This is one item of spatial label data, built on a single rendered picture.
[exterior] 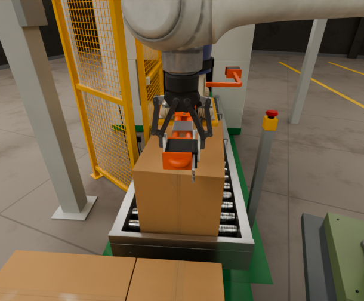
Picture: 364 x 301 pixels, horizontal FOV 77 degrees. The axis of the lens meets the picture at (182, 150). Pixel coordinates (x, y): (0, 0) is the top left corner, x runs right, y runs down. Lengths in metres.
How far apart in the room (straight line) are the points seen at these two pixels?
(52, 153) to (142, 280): 1.21
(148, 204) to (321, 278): 0.73
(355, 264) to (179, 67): 0.85
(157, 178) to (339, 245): 0.73
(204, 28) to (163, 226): 1.02
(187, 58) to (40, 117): 1.49
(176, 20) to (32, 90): 1.58
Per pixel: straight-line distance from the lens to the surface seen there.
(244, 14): 0.35
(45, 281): 1.28
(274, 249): 2.02
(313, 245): 1.10
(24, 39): 1.73
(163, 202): 1.10
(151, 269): 1.17
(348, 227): 1.16
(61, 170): 2.04
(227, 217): 1.38
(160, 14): 0.29
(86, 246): 2.05
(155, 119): 0.57
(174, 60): 0.49
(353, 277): 0.99
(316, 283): 1.00
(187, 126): 0.71
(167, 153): 0.57
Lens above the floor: 1.53
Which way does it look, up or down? 31 degrees down
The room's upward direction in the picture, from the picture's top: straight up
